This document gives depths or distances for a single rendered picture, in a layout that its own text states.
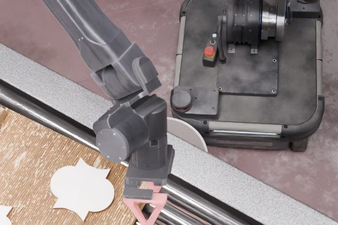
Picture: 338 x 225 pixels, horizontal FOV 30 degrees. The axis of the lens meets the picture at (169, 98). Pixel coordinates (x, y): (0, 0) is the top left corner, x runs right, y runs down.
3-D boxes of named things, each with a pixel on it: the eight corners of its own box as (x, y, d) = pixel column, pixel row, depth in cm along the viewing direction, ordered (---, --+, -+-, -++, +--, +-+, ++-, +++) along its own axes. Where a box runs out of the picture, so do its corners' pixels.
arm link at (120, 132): (147, 51, 96) (111, 69, 101) (100, 81, 87) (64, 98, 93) (184, 120, 97) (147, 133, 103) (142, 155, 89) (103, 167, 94)
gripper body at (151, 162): (124, 187, 99) (123, 147, 96) (135, 151, 108) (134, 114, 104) (166, 189, 98) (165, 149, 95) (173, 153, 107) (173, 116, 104)
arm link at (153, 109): (174, 95, 98) (143, 86, 100) (149, 114, 93) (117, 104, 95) (174, 133, 101) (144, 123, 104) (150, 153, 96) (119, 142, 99)
